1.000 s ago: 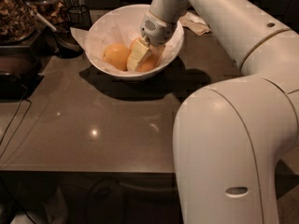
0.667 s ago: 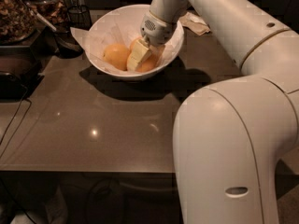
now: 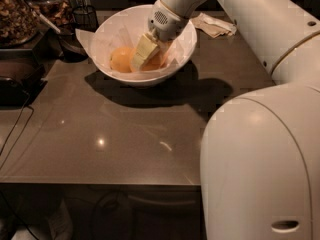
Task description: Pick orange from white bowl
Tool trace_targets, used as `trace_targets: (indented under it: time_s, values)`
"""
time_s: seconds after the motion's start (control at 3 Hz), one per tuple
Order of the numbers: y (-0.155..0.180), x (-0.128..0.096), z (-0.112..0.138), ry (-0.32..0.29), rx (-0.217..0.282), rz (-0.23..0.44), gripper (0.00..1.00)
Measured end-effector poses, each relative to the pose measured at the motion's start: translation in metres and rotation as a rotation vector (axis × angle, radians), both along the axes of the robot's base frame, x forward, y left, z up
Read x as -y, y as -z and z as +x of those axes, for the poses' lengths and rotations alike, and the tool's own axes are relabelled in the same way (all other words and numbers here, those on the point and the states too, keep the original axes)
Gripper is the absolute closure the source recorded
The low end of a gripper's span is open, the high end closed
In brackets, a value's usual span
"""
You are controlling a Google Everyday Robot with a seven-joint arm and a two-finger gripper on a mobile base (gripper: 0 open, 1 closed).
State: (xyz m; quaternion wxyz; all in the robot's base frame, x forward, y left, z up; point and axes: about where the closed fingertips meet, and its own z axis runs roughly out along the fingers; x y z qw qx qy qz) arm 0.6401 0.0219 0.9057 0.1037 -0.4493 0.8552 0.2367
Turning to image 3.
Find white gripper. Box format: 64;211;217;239
130;0;188;71

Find orange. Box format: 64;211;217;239
109;46;134;73
129;49;166;72

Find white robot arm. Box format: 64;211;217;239
138;0;320;240

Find white ceramic bowl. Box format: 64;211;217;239
88;5;197;87

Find white paper bowl liner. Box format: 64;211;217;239
76;21;194;86

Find crumpled beige napkin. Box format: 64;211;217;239
191;13;237;38

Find black countertop appliance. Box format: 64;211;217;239
0;57;46;107

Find large glass snack jar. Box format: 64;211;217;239
0;0;38;48

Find black wire mesh cup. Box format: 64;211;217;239
73;5;99;32

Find black power cable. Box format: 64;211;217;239
0;88;36;172

